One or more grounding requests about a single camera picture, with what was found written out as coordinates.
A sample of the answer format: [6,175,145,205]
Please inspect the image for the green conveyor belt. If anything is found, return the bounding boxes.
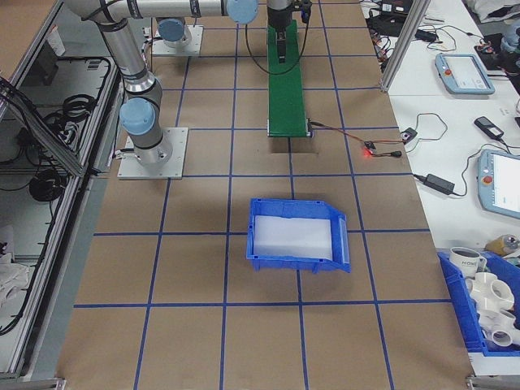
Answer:
[266,19,314,139]

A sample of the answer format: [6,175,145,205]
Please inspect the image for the large black power brick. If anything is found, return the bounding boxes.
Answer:
[370,15,402,37]

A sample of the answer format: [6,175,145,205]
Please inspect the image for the light blue teach pendant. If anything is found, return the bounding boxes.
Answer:
[434,52,496,97]
[474,149,520,215]

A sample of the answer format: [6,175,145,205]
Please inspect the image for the black electronics board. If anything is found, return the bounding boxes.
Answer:
[474,34,507,57]

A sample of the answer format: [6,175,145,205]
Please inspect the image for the blue plastic bin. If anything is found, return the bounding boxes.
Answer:
[245,197,353,275]

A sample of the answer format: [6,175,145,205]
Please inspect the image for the white plastic bag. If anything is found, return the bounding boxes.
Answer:
[473,0,520,22]

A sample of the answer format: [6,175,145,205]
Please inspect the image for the black handheld device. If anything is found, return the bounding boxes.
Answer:
[474,115,505,141]

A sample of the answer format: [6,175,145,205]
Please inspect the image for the white power strip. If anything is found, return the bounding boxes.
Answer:
[60,121,80,145]

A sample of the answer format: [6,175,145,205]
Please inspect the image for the black box device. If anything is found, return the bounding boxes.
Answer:
[38,40,60,85]

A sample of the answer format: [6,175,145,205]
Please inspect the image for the white mug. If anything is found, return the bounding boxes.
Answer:
[448,246,488,280]

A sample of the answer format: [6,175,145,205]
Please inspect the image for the yellow bottle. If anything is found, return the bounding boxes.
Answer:
[485,234,520,258]

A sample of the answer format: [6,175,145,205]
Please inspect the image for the white pvc pipe fitting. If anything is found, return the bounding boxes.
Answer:
[475,308,520,349]
[465,271,517,313]

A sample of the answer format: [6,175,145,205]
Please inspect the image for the large blue storage bin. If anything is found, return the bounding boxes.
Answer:
[436,249,520,358]

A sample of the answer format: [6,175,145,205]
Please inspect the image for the white cloth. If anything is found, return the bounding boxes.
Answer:
[0,225,32,314]

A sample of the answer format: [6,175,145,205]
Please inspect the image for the aluminium corner bar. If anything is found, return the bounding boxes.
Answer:
[466,374,520,390]
[0,370,67,390]

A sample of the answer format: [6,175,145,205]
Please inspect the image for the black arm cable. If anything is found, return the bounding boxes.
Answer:
[236,15,310,76]

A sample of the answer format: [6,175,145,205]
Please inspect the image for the white square base plate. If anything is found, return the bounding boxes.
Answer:
[117,127,190,180]
[150,24,204,57]

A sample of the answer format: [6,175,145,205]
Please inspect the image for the red black motor cable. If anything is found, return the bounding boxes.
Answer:
[310,119,369,146]

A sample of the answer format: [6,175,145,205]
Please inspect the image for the aluminium profile post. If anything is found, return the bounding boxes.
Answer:
[380,0,426,93]

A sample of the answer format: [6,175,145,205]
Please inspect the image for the black cable coil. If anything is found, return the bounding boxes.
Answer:
[60,95,101,121]
[30,168,62,202]

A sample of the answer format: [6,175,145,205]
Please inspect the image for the black cable bundle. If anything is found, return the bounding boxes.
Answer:
[42,113,82,151]

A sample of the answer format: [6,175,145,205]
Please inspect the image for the metal bar frame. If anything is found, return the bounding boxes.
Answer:
[0,0,127,381]

